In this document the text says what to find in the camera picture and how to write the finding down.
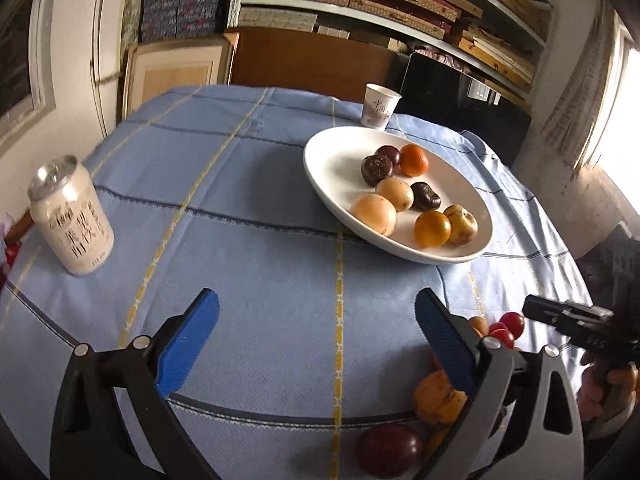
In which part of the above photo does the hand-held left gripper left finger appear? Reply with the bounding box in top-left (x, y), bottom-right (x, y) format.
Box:
top-left (49, 287), bottom-right (222, 480)

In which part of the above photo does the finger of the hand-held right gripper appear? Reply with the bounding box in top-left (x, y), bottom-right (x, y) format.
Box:
top-left (522, 295), bottom-right (613, 336)

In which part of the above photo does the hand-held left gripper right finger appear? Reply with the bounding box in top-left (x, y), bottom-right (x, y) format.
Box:
top-left (414, 287), bottom-right (586, 480)

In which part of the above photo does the large speckled tan pear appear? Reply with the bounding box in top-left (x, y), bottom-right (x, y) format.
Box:
top-left (443, 204), bottom-right (479, 246)

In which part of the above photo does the dark red plum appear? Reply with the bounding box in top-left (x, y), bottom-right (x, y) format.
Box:
top-left (375, 144), bottom-right (402, 167)
top-left (354, 423), bottom-right (423, 479)

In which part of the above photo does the white plate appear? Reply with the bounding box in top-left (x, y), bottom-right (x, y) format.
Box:
top-left (303, 126), bottom-right (494, 266)

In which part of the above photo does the person's right hand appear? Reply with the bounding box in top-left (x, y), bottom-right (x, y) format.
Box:
top-left (577, 359), bottom-right (640, 422)

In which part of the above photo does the black bag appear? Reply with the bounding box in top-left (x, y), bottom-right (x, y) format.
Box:
top-left (575, 220), bottom-right (640, 311)

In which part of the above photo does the white drink can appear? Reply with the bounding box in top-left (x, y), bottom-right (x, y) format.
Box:
top-left (27, 154), bottom-right (115, 277)

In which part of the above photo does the bright window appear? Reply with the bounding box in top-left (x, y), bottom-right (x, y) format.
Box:
top-left (585, 25), bottom-right (640, 196)

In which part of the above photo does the black screen panel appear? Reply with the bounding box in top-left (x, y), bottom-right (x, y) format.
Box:
top-left (395, 51), bottom-right (533, 173)

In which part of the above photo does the patterned curtain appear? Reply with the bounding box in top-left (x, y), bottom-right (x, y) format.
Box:
top-left (542, 0), bottom-right (623, 173)

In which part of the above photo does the white paper cup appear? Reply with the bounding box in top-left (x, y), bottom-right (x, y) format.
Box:
top-left (360, 83), bottom-right (402, 132)

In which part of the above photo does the stack of wooden flat boxes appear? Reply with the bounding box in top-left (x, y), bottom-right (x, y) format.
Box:
top-left (447, 0), bottom-right (551, 93)

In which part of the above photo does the pink cloth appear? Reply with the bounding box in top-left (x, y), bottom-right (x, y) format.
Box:
top-left (414, 44), bottom-right (475, 75)

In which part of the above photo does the brown wooden board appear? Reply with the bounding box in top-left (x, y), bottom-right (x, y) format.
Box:
top-left (225, 26), bottom-right (412, 107)

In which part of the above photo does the white pole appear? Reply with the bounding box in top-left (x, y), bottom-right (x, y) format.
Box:
top-left (90, 0), bottom-right (133, 138)

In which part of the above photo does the stack of blue patterned boxes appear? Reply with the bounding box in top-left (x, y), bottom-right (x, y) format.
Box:
top-left (140, 0), bottom-right (224, 43)

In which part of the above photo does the stack of tan patterned boxes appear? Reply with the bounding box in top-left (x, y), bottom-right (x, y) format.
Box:
top-left (237, 0), bottom-right (485, 41)

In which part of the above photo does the grey framed window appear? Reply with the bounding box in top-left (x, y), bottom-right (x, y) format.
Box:
top-left (0, 0), bottom-right (58, 146)

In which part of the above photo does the wooden picture frame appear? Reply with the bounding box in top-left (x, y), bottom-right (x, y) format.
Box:
top-left (121, 34), bottom-right (235, 120)

